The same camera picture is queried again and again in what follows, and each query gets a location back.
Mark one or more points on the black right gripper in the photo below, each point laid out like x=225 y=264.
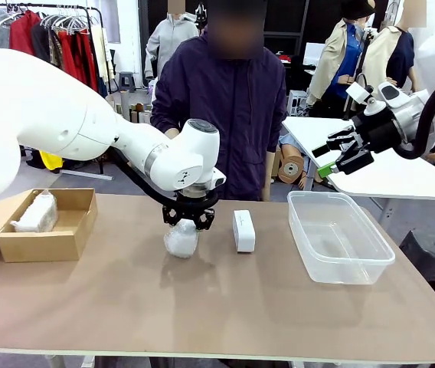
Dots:
x=378 y=132

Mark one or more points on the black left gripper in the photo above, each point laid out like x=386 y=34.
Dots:
x=192 y=209

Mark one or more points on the rounded bubble-wrapped clock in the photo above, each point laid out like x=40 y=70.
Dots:
x=182 y=241

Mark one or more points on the unwrapped white clock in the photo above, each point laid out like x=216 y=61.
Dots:
x=244 y=232

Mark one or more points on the rectangular bubble-wrapped clock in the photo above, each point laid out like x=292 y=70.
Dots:
x=37 y=214

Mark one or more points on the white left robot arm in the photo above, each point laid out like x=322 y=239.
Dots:
x=49 y=115

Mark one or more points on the person's left hand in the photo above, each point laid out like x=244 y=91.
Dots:
x=267 y=180

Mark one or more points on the person's right hand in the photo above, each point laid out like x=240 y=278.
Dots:
x=172 y=133

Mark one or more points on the white background table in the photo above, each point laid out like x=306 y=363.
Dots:
x=393 y=176

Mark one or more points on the brown paper roll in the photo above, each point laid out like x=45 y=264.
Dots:
x=290 y=166

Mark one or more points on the white perforated box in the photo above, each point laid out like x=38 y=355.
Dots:
x=298 y=102

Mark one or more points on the mannequin in beige coat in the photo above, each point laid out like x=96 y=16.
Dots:
x=336 y=57

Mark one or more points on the clear plastic container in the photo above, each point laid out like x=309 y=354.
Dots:
x=340 y=245

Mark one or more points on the white monitor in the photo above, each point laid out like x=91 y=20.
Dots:
x=313 y=53

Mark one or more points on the mannequin in navy shirt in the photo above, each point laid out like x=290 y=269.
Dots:
x=393 y=50

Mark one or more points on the person in purple jacket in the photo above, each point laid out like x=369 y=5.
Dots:
x=240 y=96

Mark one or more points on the yellow cloth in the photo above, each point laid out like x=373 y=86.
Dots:
x=53 y=161

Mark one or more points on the grey plastic stool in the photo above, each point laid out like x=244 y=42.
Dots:
x=126 y=80

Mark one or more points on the open brown cardboard box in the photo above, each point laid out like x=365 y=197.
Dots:
x=41 y=247

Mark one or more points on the mannequin in grey hoodie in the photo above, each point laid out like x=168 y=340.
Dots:
x=171 y=38

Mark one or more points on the cream hanging garment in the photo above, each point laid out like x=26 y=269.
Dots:
x=100 y=57

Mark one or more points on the red dress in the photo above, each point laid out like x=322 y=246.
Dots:
x=81 y=61

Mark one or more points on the dark patterned garment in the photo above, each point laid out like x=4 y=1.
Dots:
x=45 y=46

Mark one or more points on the black clothes rack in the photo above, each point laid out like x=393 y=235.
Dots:
x=87 y=8

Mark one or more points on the red jacket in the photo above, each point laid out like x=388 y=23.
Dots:
x=22 y=30

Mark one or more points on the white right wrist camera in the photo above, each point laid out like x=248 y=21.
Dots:
x=357 y=92

